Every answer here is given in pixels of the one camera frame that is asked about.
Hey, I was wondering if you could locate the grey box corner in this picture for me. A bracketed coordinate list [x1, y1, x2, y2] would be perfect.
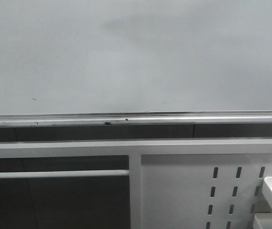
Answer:
[253, 213, 272, 229]

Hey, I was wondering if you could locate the aluminium whiteboard tray rail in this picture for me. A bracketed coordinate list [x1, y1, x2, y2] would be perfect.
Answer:
[0, 111, 272, 128]

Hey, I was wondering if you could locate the white metal frame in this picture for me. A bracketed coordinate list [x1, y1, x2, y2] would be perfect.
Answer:
[0, 139, 272, 229]

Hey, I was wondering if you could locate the white whiteboard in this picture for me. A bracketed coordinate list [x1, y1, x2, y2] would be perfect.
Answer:
[0, 0, 272, 115]

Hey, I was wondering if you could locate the white perforated pegboard panel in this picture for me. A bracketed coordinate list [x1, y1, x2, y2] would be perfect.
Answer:
[141, 154, 272, 229]

